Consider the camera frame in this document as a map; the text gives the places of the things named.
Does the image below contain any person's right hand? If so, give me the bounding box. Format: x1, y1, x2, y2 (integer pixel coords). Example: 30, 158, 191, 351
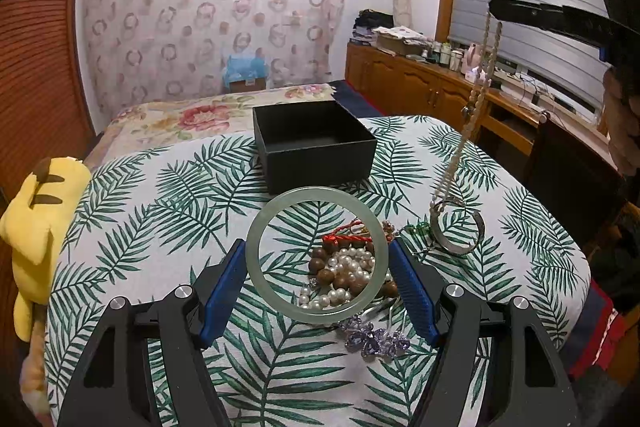
602, 69, 640, 178

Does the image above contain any yellow plush toy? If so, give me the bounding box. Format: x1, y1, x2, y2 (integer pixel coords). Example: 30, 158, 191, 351
0, 157, 92, 343

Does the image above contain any black square box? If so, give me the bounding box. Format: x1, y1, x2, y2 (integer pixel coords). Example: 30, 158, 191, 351
252, 100, 378, 196

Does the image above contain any floral blanket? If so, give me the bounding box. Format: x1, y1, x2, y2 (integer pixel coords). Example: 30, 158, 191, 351
82, 83, 341, 172

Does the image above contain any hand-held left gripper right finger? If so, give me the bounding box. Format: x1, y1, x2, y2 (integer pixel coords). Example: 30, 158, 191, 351
387, 237, 583, 427

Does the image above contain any small cardboard box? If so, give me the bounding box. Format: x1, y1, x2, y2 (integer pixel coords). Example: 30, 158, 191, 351
225, 76, 268, 92

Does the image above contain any red and navy fabric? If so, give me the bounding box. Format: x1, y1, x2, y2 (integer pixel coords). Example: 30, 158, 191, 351
565, 282, 640, 383

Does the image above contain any group of small bottles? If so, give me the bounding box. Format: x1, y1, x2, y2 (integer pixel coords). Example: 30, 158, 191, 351
430, 39, 466, 70

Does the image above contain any ring pattern curtain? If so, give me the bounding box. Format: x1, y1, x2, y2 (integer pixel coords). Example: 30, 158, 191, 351
80, 0, 348, 118

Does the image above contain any silver bangle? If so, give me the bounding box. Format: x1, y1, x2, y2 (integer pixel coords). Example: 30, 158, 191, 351
429, 199, 487, 256

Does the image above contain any beige bead necklace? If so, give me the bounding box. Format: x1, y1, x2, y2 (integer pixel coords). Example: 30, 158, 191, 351
431, 4, 505, 210

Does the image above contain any purple crystal hair ornament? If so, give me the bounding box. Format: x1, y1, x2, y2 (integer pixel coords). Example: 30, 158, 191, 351
342, 314, 412, 360

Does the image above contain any pink figurine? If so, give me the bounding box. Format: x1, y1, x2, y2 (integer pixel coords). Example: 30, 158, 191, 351
462, 47, 486, 78

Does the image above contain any pale green jade bangle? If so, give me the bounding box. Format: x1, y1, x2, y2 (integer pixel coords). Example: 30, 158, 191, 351
245, 186, 390, 324

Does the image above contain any white pearl necklace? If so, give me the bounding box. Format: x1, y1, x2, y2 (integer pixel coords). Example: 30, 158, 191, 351
298, 247, 378, 312

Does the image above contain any blue bag in cardboard box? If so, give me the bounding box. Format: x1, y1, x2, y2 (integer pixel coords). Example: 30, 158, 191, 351
222, 52, 271, 82

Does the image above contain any cardboard box with papers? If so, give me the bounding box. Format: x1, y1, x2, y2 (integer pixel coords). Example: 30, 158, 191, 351
375, 26, 433, 58

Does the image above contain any stack of dark clothes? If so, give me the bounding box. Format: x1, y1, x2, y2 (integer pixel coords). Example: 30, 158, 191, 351
352, 9, 396, 45

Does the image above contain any brown wooden bead bracelet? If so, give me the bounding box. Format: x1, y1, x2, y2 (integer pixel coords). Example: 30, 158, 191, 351
307, 241, 399, 299

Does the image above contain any red string bracelet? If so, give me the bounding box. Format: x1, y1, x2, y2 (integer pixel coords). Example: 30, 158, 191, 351
321, 219, 373, 248

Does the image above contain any white power strip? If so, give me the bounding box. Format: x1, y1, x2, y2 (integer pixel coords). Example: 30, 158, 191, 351
492, 67, 576, 112

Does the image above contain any orange plush toy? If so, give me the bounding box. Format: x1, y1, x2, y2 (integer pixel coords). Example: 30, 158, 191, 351
20, 307, 51, 413

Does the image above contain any navy bed sheet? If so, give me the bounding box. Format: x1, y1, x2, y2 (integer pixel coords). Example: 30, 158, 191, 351
330, 79, 386, 118

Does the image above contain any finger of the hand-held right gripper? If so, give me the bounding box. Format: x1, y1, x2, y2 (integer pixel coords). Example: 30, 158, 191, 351
489, 0, 608, 48

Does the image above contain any dark wooden chair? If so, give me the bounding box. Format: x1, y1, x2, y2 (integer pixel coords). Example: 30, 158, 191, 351
522, 114, 626, 248

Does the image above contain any wooden cabinet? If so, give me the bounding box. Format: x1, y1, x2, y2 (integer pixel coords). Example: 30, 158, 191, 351
345, 42, 616, 168

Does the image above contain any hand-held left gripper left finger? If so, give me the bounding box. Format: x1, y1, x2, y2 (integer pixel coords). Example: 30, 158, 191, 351
57, 249, 248, 427

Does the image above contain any wooden louvred door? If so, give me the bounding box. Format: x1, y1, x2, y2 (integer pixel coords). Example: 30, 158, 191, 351
0, 0, 96, 258

